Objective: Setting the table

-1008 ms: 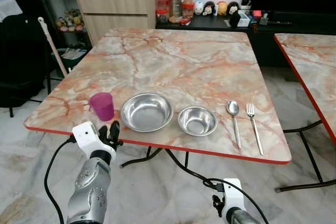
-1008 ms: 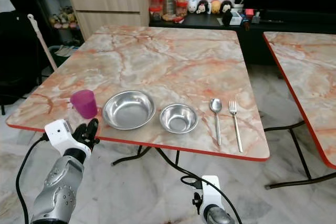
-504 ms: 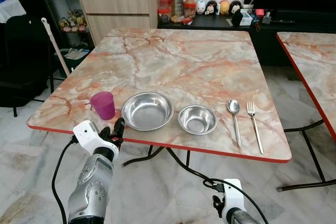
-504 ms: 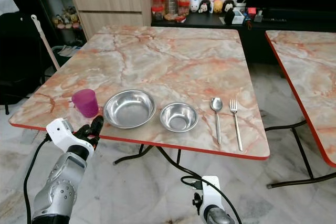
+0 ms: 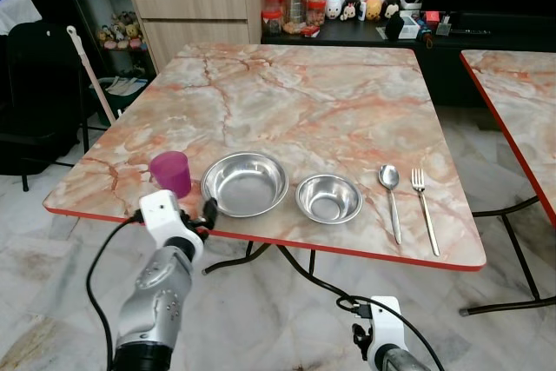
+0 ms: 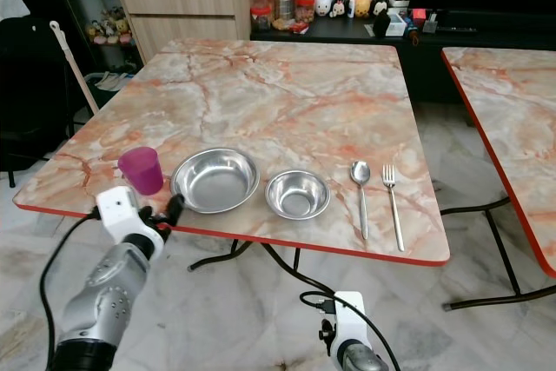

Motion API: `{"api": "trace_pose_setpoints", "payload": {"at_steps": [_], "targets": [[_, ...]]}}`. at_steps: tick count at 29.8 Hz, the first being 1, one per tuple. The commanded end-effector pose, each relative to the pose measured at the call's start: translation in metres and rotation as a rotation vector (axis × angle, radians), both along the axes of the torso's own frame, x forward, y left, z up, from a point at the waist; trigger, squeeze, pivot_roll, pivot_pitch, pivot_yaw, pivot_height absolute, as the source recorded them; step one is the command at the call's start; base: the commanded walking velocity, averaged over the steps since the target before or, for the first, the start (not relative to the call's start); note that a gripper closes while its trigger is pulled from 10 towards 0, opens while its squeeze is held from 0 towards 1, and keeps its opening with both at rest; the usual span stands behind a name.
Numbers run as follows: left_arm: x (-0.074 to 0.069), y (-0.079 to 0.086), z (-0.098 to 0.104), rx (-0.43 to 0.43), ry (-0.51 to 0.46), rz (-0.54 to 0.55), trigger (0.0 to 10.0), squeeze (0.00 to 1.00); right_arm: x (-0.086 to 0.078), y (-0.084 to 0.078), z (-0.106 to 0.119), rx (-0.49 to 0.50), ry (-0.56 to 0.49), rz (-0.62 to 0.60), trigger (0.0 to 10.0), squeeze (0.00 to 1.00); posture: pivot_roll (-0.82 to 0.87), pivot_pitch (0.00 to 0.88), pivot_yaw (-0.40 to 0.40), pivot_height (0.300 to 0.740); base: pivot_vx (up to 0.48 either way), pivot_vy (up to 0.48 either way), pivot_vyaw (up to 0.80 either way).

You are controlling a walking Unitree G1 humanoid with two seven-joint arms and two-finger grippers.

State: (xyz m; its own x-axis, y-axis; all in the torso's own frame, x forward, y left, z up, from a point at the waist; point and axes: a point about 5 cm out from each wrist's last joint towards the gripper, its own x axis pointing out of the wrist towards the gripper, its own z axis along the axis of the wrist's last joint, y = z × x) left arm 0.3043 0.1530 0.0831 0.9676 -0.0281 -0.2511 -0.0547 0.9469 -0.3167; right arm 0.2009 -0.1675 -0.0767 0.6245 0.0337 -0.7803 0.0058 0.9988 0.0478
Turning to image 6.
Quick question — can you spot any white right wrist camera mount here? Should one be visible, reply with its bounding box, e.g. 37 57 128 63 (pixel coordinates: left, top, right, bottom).
334 291 368 363

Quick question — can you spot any white long-handled stick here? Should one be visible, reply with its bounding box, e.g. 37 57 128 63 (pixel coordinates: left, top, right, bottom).
49 21 102 116

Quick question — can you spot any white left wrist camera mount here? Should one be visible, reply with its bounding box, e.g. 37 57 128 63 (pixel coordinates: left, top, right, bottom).
97 186 143 238

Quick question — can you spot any purple plastic cup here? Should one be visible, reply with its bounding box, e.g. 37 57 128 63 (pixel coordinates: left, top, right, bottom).
118 147 164 196

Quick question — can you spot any black metal table frame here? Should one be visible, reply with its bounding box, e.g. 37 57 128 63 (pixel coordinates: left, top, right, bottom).
188 193 556 312

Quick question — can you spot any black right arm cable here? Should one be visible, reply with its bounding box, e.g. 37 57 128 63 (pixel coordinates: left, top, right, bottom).
299 290 404 371

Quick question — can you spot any steel fork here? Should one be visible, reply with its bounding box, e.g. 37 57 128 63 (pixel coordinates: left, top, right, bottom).
382 164 407 253

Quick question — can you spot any light wooden drawer cabinet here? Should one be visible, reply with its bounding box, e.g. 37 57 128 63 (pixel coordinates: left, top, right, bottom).
111 0 260 64

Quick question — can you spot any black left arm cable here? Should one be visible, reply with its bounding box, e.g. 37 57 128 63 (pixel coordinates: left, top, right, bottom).
38 209 103 371

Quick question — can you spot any large steel bowl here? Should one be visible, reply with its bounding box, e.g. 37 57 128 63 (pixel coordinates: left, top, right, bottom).
171 148 261 215

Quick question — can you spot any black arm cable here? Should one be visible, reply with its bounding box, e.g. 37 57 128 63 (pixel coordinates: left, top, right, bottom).
299 290 404 371
38 209 103 371

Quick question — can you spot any glass display shelf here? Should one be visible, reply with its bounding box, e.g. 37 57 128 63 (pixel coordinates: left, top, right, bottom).
43 0 140 94

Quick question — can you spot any small steel bowl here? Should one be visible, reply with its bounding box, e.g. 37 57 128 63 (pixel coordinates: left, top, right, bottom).
265 169 332 221

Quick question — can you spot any black office chair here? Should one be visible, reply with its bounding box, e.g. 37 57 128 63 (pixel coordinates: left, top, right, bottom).
0 15 72 188

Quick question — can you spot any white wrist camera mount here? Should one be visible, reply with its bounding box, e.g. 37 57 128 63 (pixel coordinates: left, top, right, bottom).
97 186 143 238
334 291 368 363

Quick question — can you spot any steel spoon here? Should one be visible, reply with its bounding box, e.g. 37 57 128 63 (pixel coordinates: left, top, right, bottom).
349 161 373 242

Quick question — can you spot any black low console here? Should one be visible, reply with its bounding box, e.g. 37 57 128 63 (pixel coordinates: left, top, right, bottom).
250 10 556 104

